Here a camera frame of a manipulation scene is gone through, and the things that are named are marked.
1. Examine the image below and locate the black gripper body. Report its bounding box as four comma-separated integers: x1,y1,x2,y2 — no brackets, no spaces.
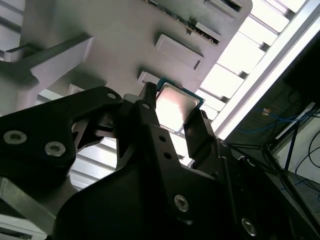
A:
53,142,320,240

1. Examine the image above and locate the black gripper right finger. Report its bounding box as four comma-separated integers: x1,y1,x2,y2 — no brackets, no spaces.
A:
183,109,262,240

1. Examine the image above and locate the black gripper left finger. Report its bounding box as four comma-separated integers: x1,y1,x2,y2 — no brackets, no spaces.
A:
0,81,198,226

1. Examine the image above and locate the silver CPU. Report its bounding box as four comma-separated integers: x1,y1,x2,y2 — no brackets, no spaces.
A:
154,76,206,135

